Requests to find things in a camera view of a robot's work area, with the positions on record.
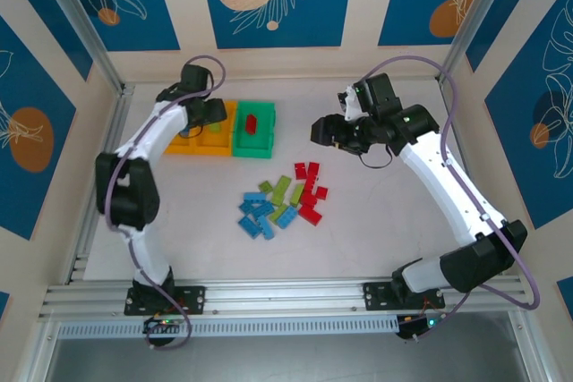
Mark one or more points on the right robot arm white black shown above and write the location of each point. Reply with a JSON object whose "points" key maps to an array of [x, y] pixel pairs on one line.
{"points": [[425, 172]]}

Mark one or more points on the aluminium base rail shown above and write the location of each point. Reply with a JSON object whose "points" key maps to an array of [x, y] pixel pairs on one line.
{"points": [[286, 297]]}

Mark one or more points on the green plastic bin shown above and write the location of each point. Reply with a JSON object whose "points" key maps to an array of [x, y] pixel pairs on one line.
{"points": [[253, 149]]}

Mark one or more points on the black controller board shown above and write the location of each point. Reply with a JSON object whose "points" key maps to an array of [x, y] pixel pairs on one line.
{"points": [[161, 324], [416, 326]]}

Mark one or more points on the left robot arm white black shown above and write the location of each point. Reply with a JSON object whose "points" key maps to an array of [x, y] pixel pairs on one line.
{"points": [[165, 124]]}

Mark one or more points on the aluminium frame post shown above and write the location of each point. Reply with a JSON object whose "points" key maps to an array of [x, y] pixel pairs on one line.
{"points": [[76, 15], [479, 11]]}

